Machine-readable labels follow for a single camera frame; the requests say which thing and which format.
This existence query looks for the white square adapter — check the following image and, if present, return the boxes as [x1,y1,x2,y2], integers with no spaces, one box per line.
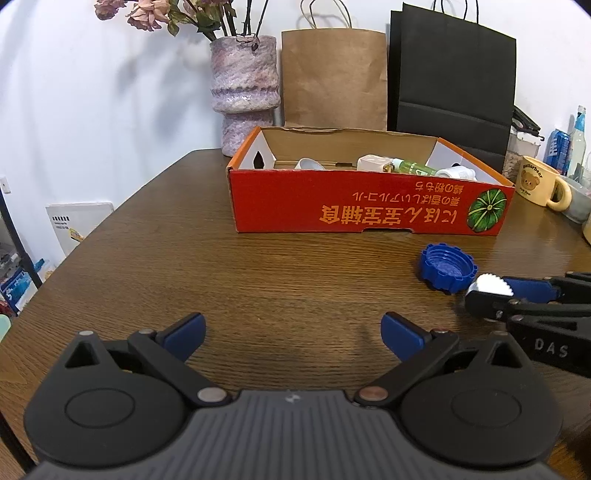
[356,154,396,173]

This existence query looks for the red cardboard box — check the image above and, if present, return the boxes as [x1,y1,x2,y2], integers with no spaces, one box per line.
[226,127,515,236]

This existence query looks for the blue white package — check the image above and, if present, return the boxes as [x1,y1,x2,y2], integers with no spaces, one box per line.
[1,255,37,316]

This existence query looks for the white booklet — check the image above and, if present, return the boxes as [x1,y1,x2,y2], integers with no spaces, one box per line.
[46,202,114,256]

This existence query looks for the grey ceramic bowl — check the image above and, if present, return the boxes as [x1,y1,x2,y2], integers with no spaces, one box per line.
[562,177,591,224]

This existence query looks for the yellow bear mug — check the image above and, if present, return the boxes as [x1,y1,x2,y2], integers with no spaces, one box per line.
[515,156,572,212]

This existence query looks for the clear food container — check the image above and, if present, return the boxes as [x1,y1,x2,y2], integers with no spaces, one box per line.
[502,133,541,183]

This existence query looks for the green spray bottle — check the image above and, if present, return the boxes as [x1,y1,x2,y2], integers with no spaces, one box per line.
[391,158,438,176]

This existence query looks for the black paper bag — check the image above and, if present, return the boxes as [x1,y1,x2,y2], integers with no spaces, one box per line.
[388,5,517,171]

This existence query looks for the white serrated cap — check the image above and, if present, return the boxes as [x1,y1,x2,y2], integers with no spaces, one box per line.
[468,273,514,297]

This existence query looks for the clear blue-label bottle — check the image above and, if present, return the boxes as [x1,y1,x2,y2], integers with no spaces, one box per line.
[566,105,586,178]

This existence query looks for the brown paper bag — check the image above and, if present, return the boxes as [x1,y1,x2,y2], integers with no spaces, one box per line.
[280,1,388,131]

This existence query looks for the white tube bottle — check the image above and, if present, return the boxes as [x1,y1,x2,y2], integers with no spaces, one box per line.
[435,165,477,181]

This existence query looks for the blue plastic jar lid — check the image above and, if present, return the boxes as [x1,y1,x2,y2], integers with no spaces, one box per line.
[420,243,478,294]

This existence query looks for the dried pink rose bouquet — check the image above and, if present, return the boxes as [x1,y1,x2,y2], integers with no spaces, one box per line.
[94,0,269,42]

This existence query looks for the purple marbled vase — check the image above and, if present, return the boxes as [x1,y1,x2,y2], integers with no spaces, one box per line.
[211,35,280,157]

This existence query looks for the yellow thermos jug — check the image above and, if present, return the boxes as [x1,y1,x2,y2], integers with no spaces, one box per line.
[582,215,591,245]

